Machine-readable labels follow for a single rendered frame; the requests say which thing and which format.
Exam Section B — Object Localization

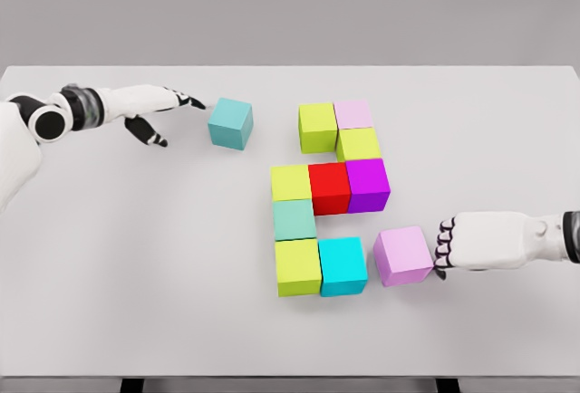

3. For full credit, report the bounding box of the mint green cube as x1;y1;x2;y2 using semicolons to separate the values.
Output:
272;198;318;243

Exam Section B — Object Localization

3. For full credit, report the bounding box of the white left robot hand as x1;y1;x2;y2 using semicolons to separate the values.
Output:
111;84;207;149

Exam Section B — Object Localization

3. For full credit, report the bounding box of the light pink cube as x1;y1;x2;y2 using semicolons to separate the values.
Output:
372;225;435;288
333;99;375;131

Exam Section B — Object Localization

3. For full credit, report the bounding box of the purple cube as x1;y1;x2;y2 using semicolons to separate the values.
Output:
345;158;392;214

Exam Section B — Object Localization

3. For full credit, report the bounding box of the yellow-green cube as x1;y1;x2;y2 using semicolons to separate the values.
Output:
335;127;382;163
274;238;324;298
270;163;314;203
297;102;339;155

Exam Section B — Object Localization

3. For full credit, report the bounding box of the teal blue cube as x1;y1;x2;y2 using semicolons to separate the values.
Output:
208;97;254;150

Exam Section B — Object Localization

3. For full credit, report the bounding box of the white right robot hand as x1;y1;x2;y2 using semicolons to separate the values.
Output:
432;211;527;281

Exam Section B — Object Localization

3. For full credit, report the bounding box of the red cube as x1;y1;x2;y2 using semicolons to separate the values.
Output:
307;161;353;216

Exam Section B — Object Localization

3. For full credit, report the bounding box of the bright cyan cube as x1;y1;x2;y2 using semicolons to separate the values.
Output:
317;236;369;298

